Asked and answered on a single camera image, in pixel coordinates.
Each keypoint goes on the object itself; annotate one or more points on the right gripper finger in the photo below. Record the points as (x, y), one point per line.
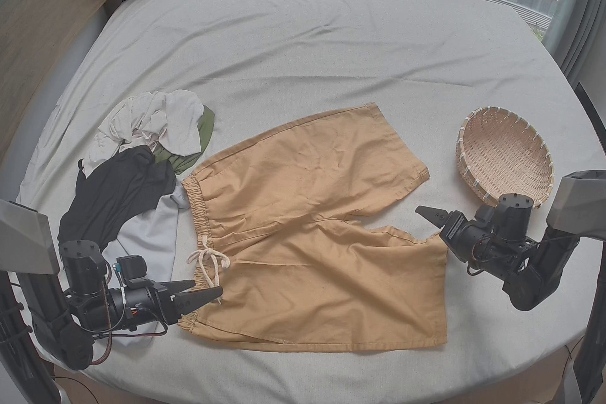
(436, 226)
(433, 212)

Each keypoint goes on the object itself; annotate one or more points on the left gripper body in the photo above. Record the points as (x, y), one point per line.
(146, 305)

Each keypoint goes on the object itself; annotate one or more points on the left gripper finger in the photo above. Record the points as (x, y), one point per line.
(175, 287)
(194, 301)

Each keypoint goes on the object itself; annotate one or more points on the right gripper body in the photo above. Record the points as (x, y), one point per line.
(461, 236)

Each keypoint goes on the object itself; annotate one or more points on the tan shorts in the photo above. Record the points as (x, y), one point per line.
(307, 203)

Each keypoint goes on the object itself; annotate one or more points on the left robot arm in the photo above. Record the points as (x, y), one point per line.
(83, 265)

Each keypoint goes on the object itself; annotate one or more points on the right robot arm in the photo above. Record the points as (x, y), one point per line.
(535, 269)

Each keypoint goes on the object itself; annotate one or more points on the pale blue garment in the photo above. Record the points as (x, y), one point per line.
(151, 231)

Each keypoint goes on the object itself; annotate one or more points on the round woven basket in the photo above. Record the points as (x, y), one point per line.
(506, 156)

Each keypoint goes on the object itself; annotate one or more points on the black garment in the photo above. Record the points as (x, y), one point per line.
(123, 189)

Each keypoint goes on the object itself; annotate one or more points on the green garment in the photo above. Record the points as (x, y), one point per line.
(206, 122)

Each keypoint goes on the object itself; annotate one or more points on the white garment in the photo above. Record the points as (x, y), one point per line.
(156, 118)

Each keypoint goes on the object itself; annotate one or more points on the bed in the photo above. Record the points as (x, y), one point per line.
(307, 37)

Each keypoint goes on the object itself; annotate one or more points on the grey-green curtain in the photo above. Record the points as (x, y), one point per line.
(582, 4)

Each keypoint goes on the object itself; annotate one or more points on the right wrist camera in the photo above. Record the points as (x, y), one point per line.
(485, 216)

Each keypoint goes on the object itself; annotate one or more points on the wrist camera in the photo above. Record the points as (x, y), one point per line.
(131, 269)
(485, 216)

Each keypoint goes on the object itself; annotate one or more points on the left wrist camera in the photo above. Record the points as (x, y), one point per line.
(131, 269)

